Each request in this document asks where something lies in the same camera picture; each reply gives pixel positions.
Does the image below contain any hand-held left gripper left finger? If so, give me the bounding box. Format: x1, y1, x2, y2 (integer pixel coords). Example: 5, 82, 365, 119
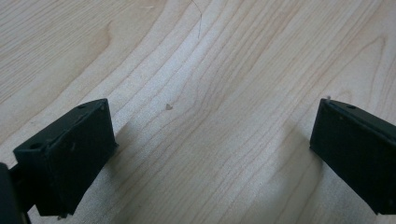
12, 98, 120, 218

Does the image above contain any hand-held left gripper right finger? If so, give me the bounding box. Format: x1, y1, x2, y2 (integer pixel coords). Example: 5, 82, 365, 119
309, 97, 396, 216

